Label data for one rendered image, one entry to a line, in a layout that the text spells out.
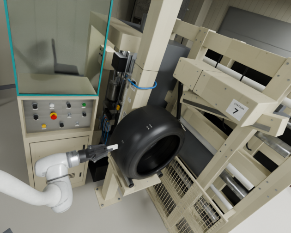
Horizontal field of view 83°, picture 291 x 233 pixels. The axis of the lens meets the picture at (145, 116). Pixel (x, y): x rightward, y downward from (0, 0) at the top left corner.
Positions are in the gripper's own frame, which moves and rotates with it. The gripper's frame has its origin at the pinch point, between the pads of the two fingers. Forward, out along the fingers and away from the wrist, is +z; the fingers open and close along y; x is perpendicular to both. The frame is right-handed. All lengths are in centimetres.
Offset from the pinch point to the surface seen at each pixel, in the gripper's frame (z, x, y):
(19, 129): -78, 112, 171
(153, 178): 38, 47, -8
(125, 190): 7.6, 37.1, -12.1
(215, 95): 55, -41, -16
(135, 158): 10.0, 0.4, -12.8
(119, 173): 8.7, 37.2, 2.6
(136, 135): 12.7, -12.0, -5.4
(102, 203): 2, 122, 22
